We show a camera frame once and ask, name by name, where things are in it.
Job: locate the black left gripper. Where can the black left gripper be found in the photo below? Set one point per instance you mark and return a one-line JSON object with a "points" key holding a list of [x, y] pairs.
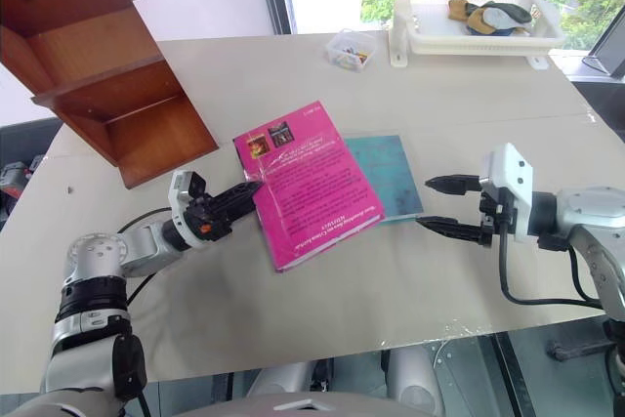
{"points": [[212, 212]]}

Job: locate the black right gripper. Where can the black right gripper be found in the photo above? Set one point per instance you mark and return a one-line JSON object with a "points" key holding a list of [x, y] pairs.
{"points": [[495, 214]]}

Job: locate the pink paperback book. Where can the pink paperback book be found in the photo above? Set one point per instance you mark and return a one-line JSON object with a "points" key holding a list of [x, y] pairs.
{"points": [[307, 182]]}

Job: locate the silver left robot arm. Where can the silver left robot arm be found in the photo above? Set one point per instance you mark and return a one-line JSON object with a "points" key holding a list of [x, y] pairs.
{"points": [[93, 251]]}

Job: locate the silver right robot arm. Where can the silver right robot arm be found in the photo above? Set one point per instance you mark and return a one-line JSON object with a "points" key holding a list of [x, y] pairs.
{"points": [[591, 221]]}

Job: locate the teal thin book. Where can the teal thin book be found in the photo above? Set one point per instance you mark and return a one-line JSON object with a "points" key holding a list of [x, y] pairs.
{"points": [[390, 178]]}

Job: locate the wooden bookshelf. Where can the wooden bookshelf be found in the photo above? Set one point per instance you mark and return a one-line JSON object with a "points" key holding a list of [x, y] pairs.
{"points": [[97, 60]]}

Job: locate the white plastic basket rack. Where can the white plastic basket rack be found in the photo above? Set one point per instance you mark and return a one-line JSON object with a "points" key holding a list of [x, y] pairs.
{"points": [[439, 41]]}

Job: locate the silver rounded robot leg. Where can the silver rounded robot leg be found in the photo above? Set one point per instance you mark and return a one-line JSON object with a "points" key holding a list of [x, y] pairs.
{"points": [[415, 378], [280, 380]]}

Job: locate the colourful small items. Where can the colourful small items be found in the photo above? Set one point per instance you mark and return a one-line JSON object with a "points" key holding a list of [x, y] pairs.
{"points": [[355, 55]]}

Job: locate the small clear plastic container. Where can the small clear plastic container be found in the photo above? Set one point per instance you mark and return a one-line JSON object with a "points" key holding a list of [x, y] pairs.
{"points": [[337, 46]]}

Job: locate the tan work glove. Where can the tan work glove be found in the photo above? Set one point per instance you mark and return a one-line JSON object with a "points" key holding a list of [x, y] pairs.
{"points": [[458, 9]]}

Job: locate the dark tablet on stand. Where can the dark tablet on stand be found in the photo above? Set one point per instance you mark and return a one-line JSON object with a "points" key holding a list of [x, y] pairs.
{"points": [[610, 53]]}

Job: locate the grey red power tool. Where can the grey red power tool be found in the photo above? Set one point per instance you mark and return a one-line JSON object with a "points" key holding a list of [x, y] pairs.
{"points": [[17, 180]]}

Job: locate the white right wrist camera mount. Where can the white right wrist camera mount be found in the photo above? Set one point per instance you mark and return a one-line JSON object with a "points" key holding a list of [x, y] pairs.
{"points": [[512, 178]]}

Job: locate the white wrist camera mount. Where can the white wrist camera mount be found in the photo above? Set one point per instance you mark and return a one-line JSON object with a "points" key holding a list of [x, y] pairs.
{"points": [[512, 178], [178, 187]]}

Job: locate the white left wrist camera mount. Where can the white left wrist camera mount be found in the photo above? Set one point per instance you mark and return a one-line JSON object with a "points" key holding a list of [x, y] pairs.
{"points": [[178, 187]]}

